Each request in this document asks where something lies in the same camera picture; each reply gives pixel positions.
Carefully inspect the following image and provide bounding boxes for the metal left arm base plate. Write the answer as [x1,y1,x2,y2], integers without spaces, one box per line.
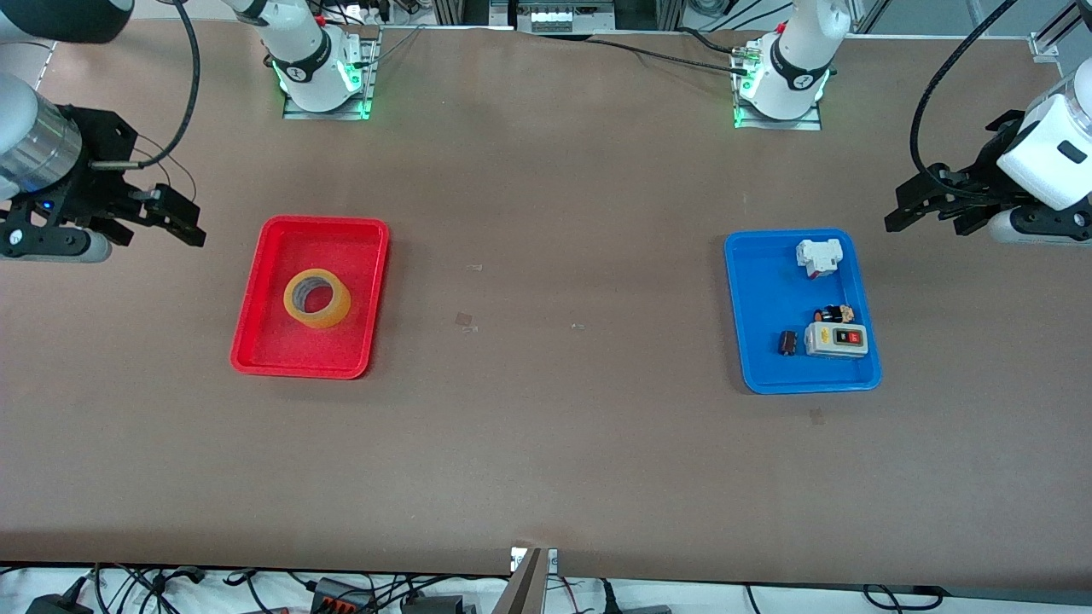
[732,43,824,131]

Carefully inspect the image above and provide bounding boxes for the grey push button switch box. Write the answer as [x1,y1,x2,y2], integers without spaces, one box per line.
[804,321,869,360]

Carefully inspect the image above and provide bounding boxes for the long black table cable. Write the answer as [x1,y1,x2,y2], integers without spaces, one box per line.
[587,38,745,76]

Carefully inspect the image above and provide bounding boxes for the white plug adapter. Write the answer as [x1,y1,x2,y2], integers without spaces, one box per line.
[795,238,845,281]

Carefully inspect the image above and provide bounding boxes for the red plastic tray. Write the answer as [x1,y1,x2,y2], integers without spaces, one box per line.
[229,215,391,380]

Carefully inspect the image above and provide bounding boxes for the black orange power strip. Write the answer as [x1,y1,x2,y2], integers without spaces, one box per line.
[307,578,376,614]

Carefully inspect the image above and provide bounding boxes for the metal table edge clamp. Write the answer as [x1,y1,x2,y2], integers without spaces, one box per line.
[510,546,560,574]

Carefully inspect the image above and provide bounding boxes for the aluminium frame rack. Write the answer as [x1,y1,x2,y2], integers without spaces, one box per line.
[431,0,683,35]

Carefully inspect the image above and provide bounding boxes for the black floor cable loop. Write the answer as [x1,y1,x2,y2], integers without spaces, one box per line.
[862,584,944,611]

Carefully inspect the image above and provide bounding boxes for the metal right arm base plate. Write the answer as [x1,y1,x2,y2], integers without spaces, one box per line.
[282,27,381,121]

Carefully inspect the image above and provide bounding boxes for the short black table cable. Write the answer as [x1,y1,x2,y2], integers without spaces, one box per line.
[678,28,750,55]

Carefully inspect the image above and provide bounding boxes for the black power adapter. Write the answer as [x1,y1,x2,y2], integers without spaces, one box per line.
[26,593,95,614]

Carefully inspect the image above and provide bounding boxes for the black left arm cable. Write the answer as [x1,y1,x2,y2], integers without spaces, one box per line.
[909,0,1020,204]

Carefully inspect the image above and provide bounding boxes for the blue plastic tray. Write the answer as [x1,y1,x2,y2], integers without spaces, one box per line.
[724,229,882,395]

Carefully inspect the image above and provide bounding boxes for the yellow clear tape roll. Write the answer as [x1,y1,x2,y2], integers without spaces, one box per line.
[283,268,352,330]

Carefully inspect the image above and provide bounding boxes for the grey support post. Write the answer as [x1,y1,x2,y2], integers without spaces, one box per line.
[491,548,548,614]

